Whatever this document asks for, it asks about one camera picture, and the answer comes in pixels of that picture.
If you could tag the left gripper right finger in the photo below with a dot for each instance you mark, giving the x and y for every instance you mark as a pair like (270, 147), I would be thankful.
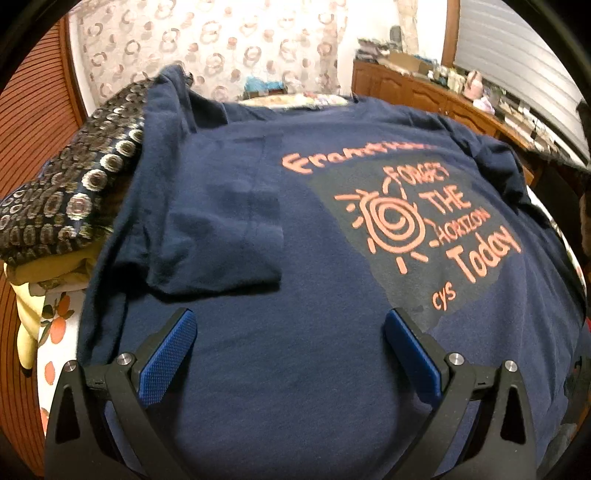
(480, 425)

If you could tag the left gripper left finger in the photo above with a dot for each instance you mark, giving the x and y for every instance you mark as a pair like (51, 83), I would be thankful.
(98, 426)

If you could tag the navy printed t-shirt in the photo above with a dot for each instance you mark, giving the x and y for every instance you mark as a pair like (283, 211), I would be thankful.
(291, 235)

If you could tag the white orange-print bed sheet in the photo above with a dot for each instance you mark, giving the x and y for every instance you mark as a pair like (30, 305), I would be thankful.
(58, 334)

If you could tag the yellow folded blanket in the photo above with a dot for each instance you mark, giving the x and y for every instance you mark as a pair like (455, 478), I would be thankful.
(33, 281)

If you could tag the dark circle-patterned folded garment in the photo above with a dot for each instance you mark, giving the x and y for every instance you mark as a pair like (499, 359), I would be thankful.
(71, 201)

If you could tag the pink kettle jug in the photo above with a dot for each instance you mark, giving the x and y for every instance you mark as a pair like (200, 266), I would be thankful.
(473, 89)

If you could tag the wooden sideboard cabinet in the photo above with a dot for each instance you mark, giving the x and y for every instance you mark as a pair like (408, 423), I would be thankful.
(375, 80)

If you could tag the open cardboard box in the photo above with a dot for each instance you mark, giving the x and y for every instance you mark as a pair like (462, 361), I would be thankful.
(410, 63)

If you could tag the box with blue cloth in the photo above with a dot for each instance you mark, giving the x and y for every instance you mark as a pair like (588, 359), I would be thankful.
(255, 87)

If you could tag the floral beige bed quilt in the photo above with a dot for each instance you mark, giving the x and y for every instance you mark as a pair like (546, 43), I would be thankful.
(297, 101)

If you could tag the grey window blind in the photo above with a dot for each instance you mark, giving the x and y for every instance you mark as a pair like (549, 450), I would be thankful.
(495, 41)

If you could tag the beige side curtain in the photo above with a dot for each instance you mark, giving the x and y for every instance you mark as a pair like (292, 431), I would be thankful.
(408, 12)

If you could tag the pink ring-patterned curtain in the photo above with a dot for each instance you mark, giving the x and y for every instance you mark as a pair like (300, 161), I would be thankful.
(218, 44)

